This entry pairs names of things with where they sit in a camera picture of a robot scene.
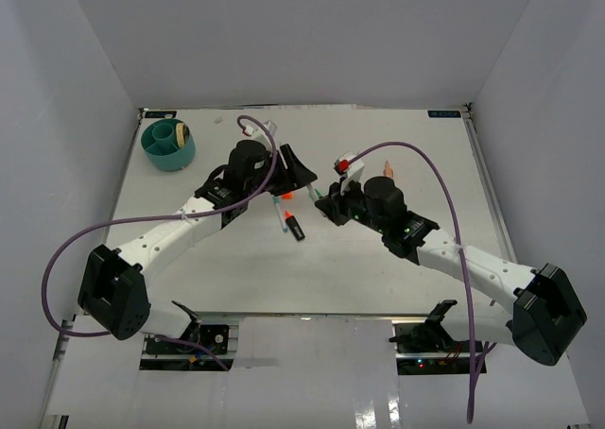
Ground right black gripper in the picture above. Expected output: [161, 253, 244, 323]
[316, 176, 388, 235]

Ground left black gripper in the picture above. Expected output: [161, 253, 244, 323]
[245, 145, 318, 198]

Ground pink capped white marker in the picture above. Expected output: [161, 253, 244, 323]
[306, 183, 321, 203]

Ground teal capped white marker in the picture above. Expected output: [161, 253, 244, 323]
[272, 196, 288, 232]

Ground beige tape roll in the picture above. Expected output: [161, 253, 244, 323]
[175, 122, 190, 149]

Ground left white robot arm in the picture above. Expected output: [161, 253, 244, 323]
[78, 140, 318, 352]

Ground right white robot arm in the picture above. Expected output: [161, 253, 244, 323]
[315, 177, 587, 366]

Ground black highlighter orange tip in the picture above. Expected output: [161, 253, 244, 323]
[285, 211, 305, 242]

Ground blue label sticker right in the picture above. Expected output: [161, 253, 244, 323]
[427, 110, 461, 118]

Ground teal round organizer container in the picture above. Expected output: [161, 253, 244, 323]
[141, 119, 196, 172]

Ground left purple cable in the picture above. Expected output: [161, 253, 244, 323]
[41, 114, 280, 371]

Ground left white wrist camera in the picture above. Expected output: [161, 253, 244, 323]
[243, 120, 277, 141]

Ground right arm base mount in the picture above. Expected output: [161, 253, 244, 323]
[389, 300, 471, 376]

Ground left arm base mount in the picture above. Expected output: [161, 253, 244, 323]
[139, 323, 237, 372]

